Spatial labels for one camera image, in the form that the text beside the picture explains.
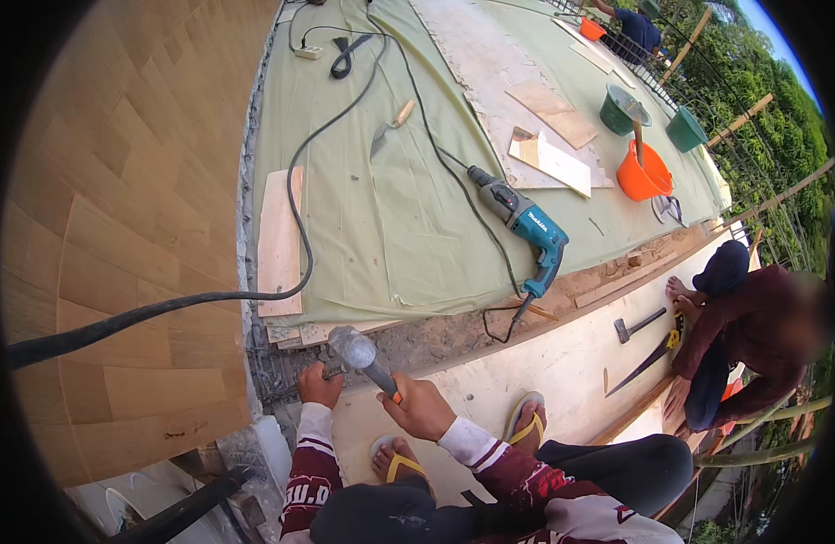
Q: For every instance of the person's right hand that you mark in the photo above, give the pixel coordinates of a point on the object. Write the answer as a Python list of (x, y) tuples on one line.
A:
[(421, 408)]

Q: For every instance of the person's left hand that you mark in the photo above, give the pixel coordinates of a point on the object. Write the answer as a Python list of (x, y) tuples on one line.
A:
[(315, 389)]

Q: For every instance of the person's right fingers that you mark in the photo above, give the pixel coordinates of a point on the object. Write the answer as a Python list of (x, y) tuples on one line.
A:
[(390, 408)]

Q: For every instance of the person's left fingers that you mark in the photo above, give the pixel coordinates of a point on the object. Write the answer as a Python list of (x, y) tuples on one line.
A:
[(330, 382)]

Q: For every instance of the steel chisel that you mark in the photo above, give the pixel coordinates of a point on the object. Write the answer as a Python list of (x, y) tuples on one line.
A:
[(334, 372)]

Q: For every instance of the steel club hammer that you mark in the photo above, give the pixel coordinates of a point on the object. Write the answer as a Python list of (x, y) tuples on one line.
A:
[(353, 350)]

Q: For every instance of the large pale plywood board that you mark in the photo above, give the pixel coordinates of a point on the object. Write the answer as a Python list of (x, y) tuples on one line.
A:
[(526, 381)]

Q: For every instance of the long plywood strip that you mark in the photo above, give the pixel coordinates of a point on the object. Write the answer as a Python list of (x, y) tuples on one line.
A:
[(279, 245)]

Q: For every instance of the pale green tarp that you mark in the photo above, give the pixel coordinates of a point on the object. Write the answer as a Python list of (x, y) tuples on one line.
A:
[(404, 238)]

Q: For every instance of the black metal bar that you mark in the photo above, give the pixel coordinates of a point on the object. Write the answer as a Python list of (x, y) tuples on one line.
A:
[(186, 506)]

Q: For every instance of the teal rotary hammer drill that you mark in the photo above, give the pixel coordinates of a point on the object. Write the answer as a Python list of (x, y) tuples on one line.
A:
[(533, 224)]

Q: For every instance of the person's body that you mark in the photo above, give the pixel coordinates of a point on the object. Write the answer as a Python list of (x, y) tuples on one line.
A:
[(594, 523)]

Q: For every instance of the person's legs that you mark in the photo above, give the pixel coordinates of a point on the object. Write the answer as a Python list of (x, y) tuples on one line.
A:
[(628, 469)]

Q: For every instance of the black hammer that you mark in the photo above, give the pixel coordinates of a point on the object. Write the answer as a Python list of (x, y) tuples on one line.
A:
[(632, 328)]

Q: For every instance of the wooden lath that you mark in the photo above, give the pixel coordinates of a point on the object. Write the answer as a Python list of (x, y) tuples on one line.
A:
[(621, 280)]

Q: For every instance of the white board piece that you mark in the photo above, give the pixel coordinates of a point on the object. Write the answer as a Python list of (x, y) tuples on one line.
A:
[(560, 166)]

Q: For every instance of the white power strip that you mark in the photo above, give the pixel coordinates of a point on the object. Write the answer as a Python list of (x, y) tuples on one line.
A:
[(309, 51)]

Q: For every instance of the orange bucket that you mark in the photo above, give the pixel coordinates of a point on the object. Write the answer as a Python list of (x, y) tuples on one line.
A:
[(638, 180)]

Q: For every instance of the brown plywood piece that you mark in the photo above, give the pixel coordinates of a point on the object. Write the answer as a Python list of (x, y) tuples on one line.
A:
[(557, 112)]

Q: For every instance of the white dusty board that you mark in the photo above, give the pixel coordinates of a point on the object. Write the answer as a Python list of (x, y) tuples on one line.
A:
[(485, 61)]

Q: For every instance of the wooden stick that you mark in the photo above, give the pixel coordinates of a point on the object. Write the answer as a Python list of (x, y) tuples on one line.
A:
[(638, 139)]

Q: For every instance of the dark green bucket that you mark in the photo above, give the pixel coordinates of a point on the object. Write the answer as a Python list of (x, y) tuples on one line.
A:
[(618, 112)]

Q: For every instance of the white plank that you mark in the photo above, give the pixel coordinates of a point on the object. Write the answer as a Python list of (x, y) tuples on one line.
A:
[(584, 46)]

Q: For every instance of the orange bowl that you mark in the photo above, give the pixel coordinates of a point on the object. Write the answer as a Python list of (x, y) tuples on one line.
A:
[(591, 30)]

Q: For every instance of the bamboo pole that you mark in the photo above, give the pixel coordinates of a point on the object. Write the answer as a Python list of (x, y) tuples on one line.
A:
[(686, 44), (778, 196), (740, 121)]

